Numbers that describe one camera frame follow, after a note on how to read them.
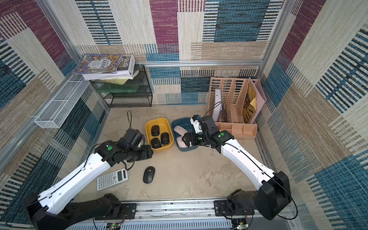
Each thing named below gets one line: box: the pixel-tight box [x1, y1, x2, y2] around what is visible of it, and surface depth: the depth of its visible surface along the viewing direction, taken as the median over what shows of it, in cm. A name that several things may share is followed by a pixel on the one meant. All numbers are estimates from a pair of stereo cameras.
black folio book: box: [116, 54, 136, 75], surface depth 86 cm
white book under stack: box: [81, 66, 140, 81], surface depth 82 cm
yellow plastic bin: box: [144, 117, 174, 151], surface depth 107 cm
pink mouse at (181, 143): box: [176, 136, 189, 149], surface depth 98 cm
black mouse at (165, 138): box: [160, 132, 170, 145], surface depth 100 cm
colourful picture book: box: [73, 54, 124, 74], surface depth 83 cm
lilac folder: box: [248, 77, 267, 124], surface depth 87 cm
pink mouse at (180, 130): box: [173, 125, 189, 137], surface depth 105 cm
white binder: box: [212, 88, 223, 122], surface depth 100 cm
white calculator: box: [96, 168, 129, 192], surface depth 85 cm
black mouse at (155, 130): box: [151, 125, 160, 137], surface depth 104 cm
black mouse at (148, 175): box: [142, 165, 156, 184], surface depth 85 cm
